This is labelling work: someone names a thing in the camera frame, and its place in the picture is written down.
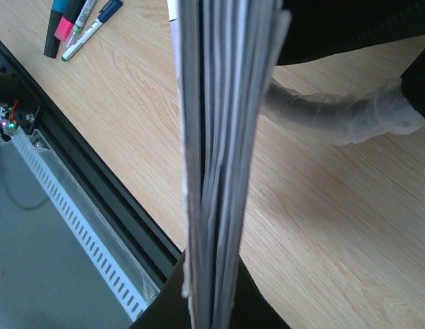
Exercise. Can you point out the pink black highlighter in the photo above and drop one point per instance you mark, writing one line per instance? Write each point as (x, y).
(71, 13)

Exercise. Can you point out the black student backpack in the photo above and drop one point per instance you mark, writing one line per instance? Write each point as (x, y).
(323, 28)

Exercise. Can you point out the light blue cable duct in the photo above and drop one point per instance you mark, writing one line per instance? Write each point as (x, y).
(123, 274)

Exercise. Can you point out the dog picture book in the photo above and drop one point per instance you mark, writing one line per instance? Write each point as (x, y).
(224, 53)

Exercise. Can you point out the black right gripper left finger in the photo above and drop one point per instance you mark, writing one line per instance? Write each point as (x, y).
(170, 308)

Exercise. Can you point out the blue cap white marker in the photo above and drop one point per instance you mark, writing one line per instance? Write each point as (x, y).
(110, 8)

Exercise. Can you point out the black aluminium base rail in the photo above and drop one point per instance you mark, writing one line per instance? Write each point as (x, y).
(142, 235)

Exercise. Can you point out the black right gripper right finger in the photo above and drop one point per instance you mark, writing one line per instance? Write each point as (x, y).
(251, 309)

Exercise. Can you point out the blue black highlighter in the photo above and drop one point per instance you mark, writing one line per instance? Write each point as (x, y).
(51, 42)

